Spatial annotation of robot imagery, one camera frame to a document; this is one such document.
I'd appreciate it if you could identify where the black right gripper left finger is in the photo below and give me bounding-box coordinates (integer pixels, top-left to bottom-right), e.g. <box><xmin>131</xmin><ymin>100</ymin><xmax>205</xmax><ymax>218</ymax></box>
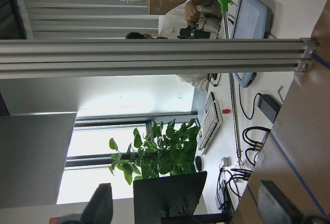
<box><xmin>78</xmin><ymin>183</ymin><xmax>113</xmax><ymax>224</ymax></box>

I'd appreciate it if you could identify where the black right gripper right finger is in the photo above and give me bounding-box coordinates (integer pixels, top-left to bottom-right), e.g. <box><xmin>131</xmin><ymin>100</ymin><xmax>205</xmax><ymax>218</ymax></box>
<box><xmin>258</xmin><ymin>180</ymin><xmax>303</xmax><ymax>223</ymax></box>

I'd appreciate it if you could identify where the black computer monitor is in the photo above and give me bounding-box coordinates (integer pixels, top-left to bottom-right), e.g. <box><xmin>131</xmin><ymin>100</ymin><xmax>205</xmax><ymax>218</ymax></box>
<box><xmin>133</xmin><ymin>171</ymin><xmax>207</xmax><ymax>223</ymax></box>

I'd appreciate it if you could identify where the green potted plant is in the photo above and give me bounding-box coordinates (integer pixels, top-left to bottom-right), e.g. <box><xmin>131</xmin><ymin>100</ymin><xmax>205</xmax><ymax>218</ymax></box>
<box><xmin>109</xmin><ymin>118</ymin><xmax>200</xmax><ymax>184</ymax></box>

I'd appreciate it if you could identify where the black computer mouse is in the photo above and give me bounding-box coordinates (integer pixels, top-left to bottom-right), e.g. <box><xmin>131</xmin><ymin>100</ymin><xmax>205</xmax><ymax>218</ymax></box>
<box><xmin>194</xmin><ymin>156</ymin><xmax>203</xmax><ymax>172</ymax></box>

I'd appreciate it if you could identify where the black power adapter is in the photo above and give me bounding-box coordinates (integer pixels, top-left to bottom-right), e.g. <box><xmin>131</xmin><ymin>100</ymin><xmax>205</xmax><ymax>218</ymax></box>
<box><xmin>257</xmin><ymin>94</ymin><xmax>281</xmax><ymax>123</ymax></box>

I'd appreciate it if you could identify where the white computer keyboard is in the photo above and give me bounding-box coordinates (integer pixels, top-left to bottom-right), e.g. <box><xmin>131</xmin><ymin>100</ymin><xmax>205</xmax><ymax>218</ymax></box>
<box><xmin>196</xmin><ymin>92</ymin><xmax>223</xmax><ymax>154</ymax></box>

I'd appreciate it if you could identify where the red round button cap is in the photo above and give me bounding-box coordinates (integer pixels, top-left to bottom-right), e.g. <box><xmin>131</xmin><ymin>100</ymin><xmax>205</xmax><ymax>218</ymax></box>
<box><xmin>222</xmin><ymin>109</ymin><xmax>230</xmax><ymax>114</ymax></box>

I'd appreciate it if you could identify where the teach pendant tablet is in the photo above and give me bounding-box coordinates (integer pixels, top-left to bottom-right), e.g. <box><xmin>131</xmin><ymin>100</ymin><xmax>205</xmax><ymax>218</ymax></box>
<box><xmin>230</xmin><ymin>0</ymin><xmax>273</xmax><ymax>88</ymax></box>

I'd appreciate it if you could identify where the long metal rod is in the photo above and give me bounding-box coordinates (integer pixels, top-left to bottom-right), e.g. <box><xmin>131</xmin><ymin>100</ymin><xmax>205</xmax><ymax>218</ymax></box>
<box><xmin>222</xmin><ymin>12</ymin><xmax>242</xmax><ymax>168</ymax></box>

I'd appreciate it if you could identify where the person in white shirt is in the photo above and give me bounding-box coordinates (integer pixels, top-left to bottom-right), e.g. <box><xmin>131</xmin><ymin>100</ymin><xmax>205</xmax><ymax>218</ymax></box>
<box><xmin>125</xmin><ymin>0</ymin><xmax>220</xmax><ymax>92</ymax></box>

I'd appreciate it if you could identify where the aluminium frame post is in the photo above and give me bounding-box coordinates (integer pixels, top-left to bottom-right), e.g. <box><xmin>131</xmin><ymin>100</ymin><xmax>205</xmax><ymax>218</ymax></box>
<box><xmin>1</xmin><ymin>38</ymin><xmax>318</xmax><ymax>79</ymax></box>

